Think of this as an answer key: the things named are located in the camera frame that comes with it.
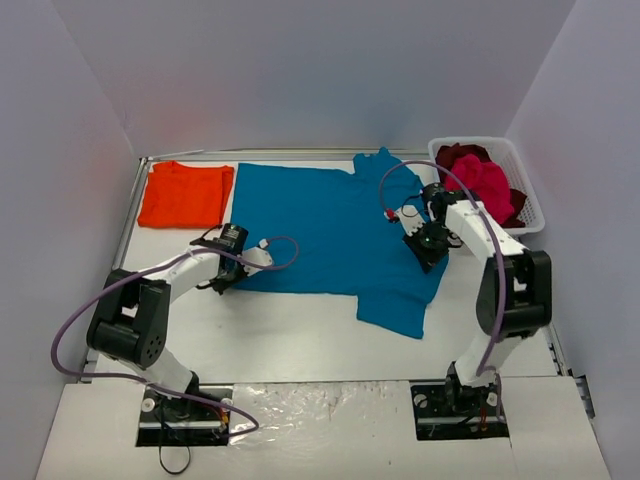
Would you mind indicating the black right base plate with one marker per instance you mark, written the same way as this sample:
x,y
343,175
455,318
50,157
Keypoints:
x,y
474,415

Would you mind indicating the teal blue t shirt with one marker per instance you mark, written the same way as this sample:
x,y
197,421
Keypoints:
x,y
330,237

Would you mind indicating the folded orange t shirt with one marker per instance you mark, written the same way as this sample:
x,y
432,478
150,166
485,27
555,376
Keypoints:
x,y
182,197

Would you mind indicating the pink magenta t shirt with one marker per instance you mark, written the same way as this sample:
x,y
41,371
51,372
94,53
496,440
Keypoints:
x,y
488,181

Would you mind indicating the white front cover board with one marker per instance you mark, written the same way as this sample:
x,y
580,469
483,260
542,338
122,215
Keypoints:
x,y
361,430

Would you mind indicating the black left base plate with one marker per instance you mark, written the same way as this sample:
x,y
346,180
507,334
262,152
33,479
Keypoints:
x,y
176,422

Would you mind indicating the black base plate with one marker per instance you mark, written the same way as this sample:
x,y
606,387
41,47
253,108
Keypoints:
x,y
474,415
176,422

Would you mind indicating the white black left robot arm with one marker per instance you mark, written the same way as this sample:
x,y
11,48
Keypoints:
x,y
130,324

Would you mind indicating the white plastic laundry basket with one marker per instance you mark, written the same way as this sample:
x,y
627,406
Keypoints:
x,y
503,153

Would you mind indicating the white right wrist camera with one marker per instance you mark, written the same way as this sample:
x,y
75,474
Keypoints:
x,y
408,216

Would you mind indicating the dark maroon t shirt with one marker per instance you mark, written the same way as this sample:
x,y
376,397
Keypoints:
x,y
447,154

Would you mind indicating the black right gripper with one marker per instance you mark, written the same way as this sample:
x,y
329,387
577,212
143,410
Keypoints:
x,y
428,256

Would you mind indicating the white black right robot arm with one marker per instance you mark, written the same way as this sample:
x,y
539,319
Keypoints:
x,y
514,299

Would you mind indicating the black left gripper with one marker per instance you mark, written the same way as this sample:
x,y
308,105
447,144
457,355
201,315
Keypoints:
x,y
222,281

